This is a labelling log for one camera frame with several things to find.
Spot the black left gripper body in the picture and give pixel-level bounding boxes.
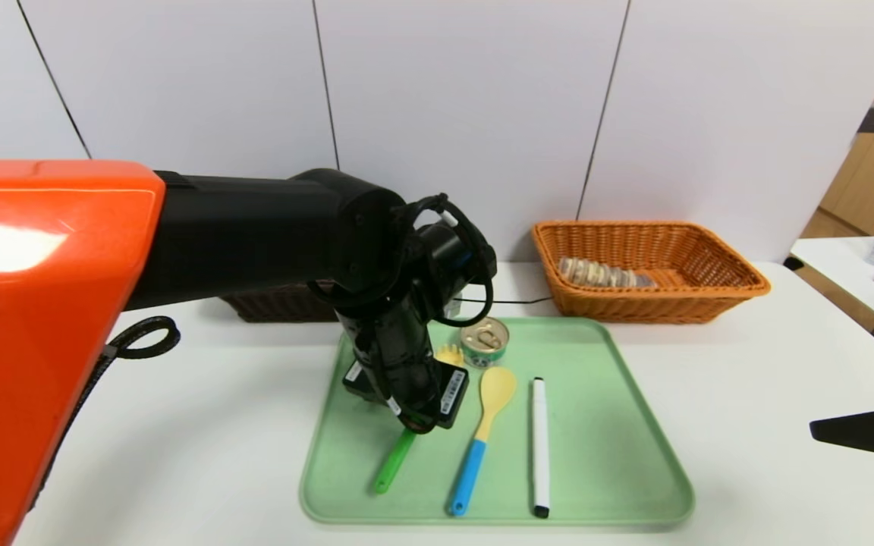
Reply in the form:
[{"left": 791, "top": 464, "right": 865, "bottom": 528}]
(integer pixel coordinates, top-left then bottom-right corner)
[{"left": 342, "top": 357, "right": 470, "bottom": 430}]

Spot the yellow fork with green handle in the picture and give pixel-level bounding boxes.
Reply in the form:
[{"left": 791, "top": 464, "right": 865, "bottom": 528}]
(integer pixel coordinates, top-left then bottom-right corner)
[{"left": 373, "top": 344, "right": 466, "bottom": 495}]

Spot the white marker pen black cap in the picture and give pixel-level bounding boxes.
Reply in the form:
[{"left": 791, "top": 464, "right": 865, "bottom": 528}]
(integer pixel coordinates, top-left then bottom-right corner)
[{"left": 531, "top": 377, "right": 552, "bottom": 519}]

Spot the dark brown wicker basket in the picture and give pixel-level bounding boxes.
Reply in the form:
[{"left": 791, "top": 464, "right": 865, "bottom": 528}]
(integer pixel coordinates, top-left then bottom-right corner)
[{"left": 219, "top": 281, "right": 341, "bottom": 324}]

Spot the orange wicker basket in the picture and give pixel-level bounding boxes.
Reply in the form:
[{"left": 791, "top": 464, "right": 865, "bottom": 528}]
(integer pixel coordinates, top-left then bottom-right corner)
[{"left": 532, "top": 220, "right": 772, "bottom": 325}]

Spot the tin can with green label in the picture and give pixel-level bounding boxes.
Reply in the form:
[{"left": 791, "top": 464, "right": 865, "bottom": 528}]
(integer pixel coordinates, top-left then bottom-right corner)
[{"left": 460, "top": 316, "right": 511, "bottom": 370}]

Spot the light green plastic tray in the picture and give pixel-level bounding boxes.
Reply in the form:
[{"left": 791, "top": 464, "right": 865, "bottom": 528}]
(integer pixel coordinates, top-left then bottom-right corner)
[{"left": 300, "top": 317, "right": 696, "bottom": 526}]

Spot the white side table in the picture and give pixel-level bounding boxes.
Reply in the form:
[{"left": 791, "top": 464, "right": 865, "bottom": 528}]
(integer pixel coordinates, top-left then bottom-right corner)
[{"left": 790, "top": 237, "right": 874, "bottom": 365}]

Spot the yellow spoon with blue handle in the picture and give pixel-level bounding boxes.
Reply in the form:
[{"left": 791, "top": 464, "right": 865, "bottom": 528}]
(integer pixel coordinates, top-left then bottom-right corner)
[{"left": 448, "top": 367, "right": 518, "bottom": 518}]

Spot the braided black left arm hose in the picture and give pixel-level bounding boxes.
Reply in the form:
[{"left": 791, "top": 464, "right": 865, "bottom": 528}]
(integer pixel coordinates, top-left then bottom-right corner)
[{"left": 27, "top": 316, "right": 181, "bottom": 524}]

